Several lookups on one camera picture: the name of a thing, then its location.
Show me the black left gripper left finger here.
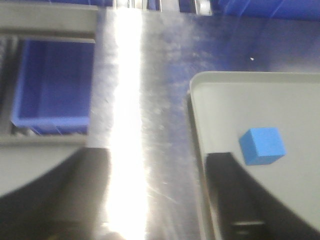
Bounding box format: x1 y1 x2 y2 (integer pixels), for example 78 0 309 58
0 147 110 240

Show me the blue plastic bin left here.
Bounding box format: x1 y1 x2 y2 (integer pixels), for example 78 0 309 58
11 40 95 135

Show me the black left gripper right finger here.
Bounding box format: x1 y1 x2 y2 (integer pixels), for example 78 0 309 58
205 152 320 240

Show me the blue plastic bin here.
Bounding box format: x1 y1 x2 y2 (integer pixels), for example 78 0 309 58
178 0 320 21
11 40 95 135

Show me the blue cube block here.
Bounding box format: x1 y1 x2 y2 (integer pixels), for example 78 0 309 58
239 127 287 166

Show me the blue plastic bin right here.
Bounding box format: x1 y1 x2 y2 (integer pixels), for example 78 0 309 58
178 0 320 21

